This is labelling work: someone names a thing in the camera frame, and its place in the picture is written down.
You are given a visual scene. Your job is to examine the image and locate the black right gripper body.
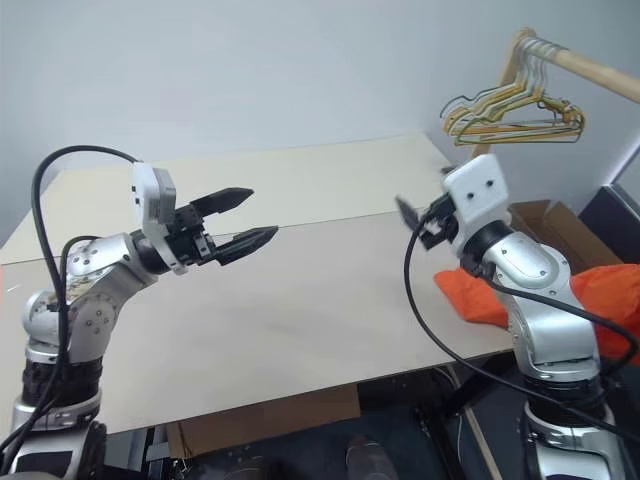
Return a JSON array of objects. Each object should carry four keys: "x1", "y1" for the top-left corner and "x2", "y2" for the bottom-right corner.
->
[{"x1": 421, "y1": 193, "x2": 459, "y2": 247}]

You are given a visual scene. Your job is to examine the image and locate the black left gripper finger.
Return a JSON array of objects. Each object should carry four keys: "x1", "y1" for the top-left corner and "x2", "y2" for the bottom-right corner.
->
[
  {"x1": 189, "y1": 187, "x2": 255, "y2": 218},
  {"x1": 214, "y1": 225, "x2": 280, "y2": 267}
]

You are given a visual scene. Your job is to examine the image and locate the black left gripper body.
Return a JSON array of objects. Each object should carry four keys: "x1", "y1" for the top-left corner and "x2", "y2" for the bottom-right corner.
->
[{"x1": 167, "y1": 202, "x2": 222, "y2": 267}]

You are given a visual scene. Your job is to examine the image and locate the orange shorts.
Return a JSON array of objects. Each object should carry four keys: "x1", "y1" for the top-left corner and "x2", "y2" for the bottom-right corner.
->
[{"x1": 433, "y1": 263, "x2": 640, "y2": 367}]

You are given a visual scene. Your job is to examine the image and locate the open cardboard box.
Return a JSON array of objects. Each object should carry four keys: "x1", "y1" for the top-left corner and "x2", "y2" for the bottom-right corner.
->
[{"x1": 507, "y1": 198, "x2": 626, "y2": 274}]

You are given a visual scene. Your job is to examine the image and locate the wooden rack upright beam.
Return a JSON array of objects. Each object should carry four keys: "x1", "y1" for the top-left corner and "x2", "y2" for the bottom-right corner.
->
[{"x1": 472, "y1": 30, "x2": 527, "y2": 159}]

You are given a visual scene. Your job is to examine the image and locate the black panel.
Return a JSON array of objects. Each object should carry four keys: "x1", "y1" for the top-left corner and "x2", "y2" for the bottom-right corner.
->
[{"x1": 578, "y1": 183, "x2": 640, "y2": 267}]

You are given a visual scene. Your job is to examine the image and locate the flat cardboard piece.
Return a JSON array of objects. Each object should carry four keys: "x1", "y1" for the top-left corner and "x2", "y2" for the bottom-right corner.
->
[{"x1": 167, "y1": 384, "x2": 362, "y2": 459}]

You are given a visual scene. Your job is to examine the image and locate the thin wooden slat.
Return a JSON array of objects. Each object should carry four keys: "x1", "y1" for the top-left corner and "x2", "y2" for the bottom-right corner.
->
[{"x1": 462, "y1": 407, "x2": 504, "y2": 480}]

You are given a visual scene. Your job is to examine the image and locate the wooden rack rod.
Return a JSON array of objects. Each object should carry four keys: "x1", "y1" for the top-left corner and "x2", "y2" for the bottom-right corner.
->
[{"x1": 517, "y1": 29, "x2": 640, "y2": 104}]

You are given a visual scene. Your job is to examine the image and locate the black rounded shape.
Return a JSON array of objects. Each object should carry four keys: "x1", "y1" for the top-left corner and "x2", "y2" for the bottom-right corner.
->
[{"x1": 222, "y1": 443, "x2": 282, "y2": 480}]

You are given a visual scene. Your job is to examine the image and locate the dark grey rounded shape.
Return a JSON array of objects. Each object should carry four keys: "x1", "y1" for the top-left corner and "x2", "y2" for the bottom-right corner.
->
[{"x1": 344, "y1": 433, "x2": 396, "y2": 480}]

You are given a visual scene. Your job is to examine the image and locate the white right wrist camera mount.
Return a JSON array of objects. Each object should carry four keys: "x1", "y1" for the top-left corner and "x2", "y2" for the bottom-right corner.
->
[{"x1": 442, "y1": 153, "x2": 512, "y2": 251}]

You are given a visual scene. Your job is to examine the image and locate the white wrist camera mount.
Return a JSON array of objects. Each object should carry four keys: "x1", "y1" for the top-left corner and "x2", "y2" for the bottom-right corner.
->
[
  {"x1": 442, "y1": 153, "x2": 512, "y2": 251},
  {"x1": 132, "y1": 162, "x2": 178, "y2": 276}
]

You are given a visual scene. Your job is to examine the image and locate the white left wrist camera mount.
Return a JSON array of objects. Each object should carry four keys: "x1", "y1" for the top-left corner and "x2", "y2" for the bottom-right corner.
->
[{"x1": 132, "y1": 162, "x2": 178, "y2": 276}]

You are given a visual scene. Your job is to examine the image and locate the bunch of wire hangers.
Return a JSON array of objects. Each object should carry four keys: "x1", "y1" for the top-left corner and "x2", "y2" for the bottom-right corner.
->
[{"x1": 438, "y1": 37, "x2": 586, "y2": 148}]

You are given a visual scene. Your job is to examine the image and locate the white wire hanger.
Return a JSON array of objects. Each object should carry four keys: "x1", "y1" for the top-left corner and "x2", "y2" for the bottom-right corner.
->
[{"x1": 449, "y1": 38, "x2": 581, "y2": 134}]

